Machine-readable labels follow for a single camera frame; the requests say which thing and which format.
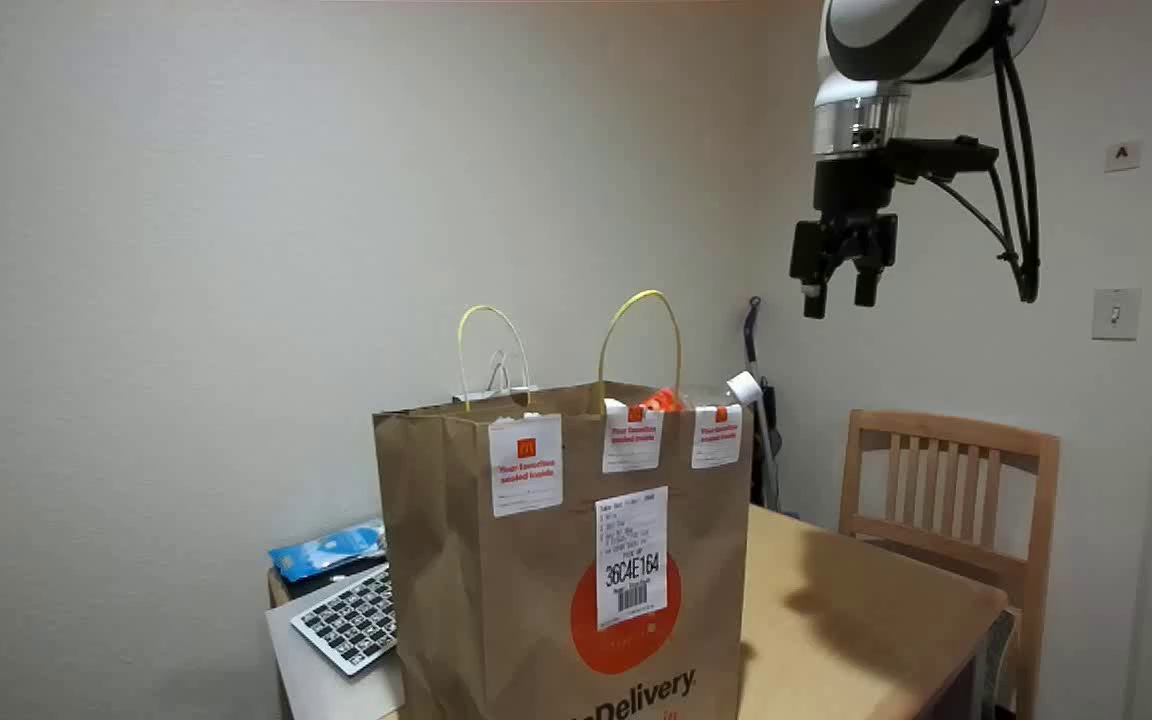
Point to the grey keyboard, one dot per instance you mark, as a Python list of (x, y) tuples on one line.
[(351, 622)]

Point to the blue packet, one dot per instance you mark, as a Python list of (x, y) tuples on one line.
[(324, 552)]

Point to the white tag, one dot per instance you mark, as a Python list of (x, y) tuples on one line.
[(747, 384)]

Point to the white wall switch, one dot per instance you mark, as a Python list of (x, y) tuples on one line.
[(1117, 315)]

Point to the brown paper carrier bag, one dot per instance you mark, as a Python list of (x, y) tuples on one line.
[(468, 600)]

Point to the small white wall plate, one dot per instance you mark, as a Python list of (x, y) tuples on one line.
[(1127, 156)]

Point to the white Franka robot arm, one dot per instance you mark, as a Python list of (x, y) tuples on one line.
[(908, 32)]

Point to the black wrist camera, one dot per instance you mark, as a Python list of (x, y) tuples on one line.
[(942, 156)]

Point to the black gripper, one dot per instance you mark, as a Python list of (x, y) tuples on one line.
[(855, 187)]

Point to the wooden chair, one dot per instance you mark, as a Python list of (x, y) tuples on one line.
[(950, 430)]

